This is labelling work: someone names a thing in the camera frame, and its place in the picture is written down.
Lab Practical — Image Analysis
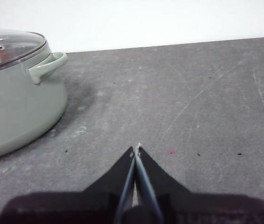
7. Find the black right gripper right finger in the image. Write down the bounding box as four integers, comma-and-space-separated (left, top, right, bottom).
136, 147, 264, 224

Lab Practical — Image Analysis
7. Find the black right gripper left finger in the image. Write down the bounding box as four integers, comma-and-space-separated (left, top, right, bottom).
0, 146, 136, 224

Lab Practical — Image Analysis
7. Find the glass lid with green knob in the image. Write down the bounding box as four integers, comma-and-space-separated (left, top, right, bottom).
0, 29, 48, 76

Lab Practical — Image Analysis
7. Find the pale green electric cooking pot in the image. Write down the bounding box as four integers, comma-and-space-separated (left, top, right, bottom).
0, 44, 68, 162

